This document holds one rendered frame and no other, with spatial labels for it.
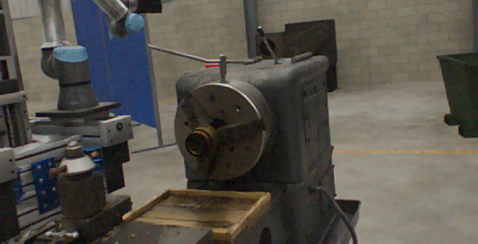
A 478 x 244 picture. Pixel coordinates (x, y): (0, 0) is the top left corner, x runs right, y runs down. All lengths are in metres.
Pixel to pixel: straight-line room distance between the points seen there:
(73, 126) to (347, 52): 9.90
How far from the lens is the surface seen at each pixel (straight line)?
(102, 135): 1.82
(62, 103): 1.93
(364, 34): 11.40
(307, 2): 11.63
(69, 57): 1.91
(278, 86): 1.61
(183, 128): 1.60
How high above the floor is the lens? 1.38
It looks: 9 degrees down
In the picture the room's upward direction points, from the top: 6 degrees counter-clockwise
